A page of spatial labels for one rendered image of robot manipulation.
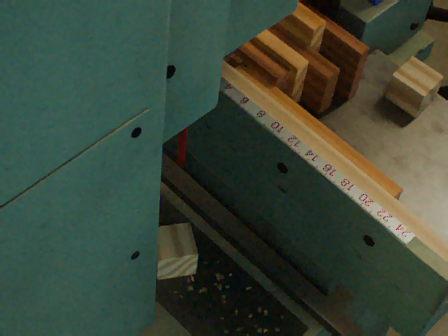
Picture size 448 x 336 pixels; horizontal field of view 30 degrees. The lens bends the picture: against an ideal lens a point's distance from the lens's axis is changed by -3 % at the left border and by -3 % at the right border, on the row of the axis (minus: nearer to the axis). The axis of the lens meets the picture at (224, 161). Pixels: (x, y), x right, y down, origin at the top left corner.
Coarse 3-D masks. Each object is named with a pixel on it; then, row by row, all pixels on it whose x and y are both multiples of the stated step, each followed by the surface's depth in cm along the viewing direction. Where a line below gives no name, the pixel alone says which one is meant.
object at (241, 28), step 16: (240, 0) 68; (256, 0) 70; (272, 0) 72; (288, 0) 74; (240, 16) 70; (256, 16) 72; (272, 16) 74; (240, 32) 71; (256, 32) 74; (224, 48) 71
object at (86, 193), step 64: (0, 0) 37; (64, 0) 40; (128, 0) 44; (0, 64) 39; (64, 64) 43; (128, 64) 48; (0, 128) 43; (64, 128) 47; (128, 128) 52; (0, 192) 46; (64, 192) 51; (128, 192) 57; (0, 256) 50; (64, 256) 56; (128, 256) 64; (0, 320) 55; (64, 320) 63; (128, 320) 73
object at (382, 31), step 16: (352, 0) 84; (384, 0) 84; (400, 0) 85; (416, 0) 88; (352, 16) 83; (368, 16) 83; (384, 16) 84; (400, 16) 88; (416, 16) 91; (352, 32) 84; (368, 32) 84; (384, 32) 87; (400, 32) 91; (416, 32) 95; (384, 48) 90
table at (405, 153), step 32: (384, 64) 87; (384, 96) 85; (192, 128) 83; (352, 128) 82; (384, 128) 82; (416, 128) 82; (224, 160) 81; (384, 160) 80; (416, 160) 80; (256, 192) 80; (416, 192) 78; (288, 224) 79; (320, 224) 75; (320, 256) 78; (352, 256) 74; (352, 288) 77; (384, 288) 73; (384, 320) 76; (416, 320) 72
